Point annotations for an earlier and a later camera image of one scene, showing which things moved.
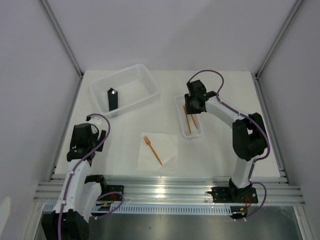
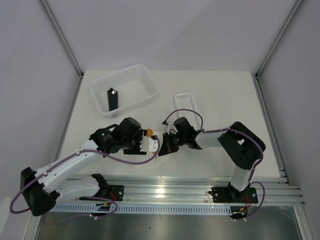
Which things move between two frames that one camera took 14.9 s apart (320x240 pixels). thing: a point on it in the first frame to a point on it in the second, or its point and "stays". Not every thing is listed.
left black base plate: x=112 y=196 stays
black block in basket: x=112 y=99 stays
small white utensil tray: x=190 y=123 stays
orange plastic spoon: x=195 y=124 to x=149 y=133
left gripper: x=98 y=138 to x=136 y=151
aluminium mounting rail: x=271 y=191 stays
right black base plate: x=233 y=195 stays
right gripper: x=189 y=110 to x=167 y=147
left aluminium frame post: x=62 y=37 stays
